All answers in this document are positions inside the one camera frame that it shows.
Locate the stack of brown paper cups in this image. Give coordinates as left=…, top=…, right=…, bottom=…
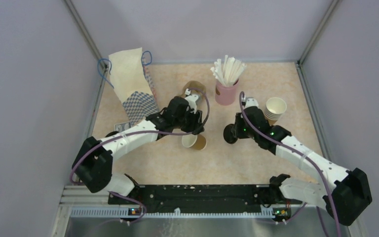
left=264, top=97, right=287, bottom=125

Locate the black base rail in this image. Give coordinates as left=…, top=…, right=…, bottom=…
left=108, top=184, right=303, bottom=218

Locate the brown pulp cup carrier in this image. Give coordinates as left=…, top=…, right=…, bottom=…
left=178, top=80, right=206, bottom=98

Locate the blue checkered paper bag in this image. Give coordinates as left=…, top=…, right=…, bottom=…
left=99, top=47, right=159, bottom=126

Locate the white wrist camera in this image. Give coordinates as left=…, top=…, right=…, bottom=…
left=242, top=97, right=259, bottom=110
left=185, top=93, right=201, bottom=114

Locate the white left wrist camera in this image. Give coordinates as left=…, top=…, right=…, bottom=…
left=185, top=93, right=201, bottom=114

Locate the pink straw holder cup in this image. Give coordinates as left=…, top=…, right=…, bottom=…
left=215, top=80, right=239, bottom=106

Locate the stack of black lids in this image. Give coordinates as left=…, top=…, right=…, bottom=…
left=106, top=131, right=119, bottom=137

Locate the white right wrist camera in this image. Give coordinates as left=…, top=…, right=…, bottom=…
left=242, top=97, right=259, bottom=110

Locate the bundle of white straws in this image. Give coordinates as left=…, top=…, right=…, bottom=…
left=210, top=55, right=247, bottom=87

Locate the black plastic cup lid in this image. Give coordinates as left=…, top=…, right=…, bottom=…
left=223, top=124, right=238, bottom=144

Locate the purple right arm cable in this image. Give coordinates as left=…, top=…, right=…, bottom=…
left=239, top=91, right=342, bottom=237

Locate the small printed card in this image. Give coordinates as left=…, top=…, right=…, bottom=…
left=114, top=122, right=131, bottom=132

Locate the single brown paper cup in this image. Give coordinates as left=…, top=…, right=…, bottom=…
left=181, top=134, right=207, bottom=151

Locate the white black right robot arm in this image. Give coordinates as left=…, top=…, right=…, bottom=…
left=224, top=106, right=373, bottom=226

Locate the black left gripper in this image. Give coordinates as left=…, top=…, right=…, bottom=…
left=173, top=107, right=204, bottom=136

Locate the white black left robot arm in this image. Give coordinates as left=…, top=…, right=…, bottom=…
left=72, top=94, right=206, bottom=204

